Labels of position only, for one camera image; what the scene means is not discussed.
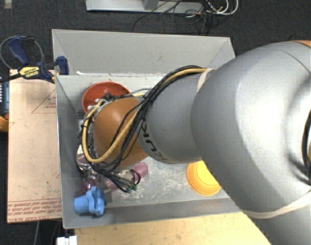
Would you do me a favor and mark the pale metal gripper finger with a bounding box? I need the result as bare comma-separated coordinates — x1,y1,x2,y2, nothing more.
103,187,113,205

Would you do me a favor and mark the brown cardboard board, red print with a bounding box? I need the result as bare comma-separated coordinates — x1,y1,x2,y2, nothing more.
7,69,63,224

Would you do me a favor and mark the red-orange plastic bowl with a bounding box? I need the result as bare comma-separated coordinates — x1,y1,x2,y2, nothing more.
82,81,131,113

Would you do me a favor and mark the grey metal bin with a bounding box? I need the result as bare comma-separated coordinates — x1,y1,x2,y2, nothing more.
52,29,244,229

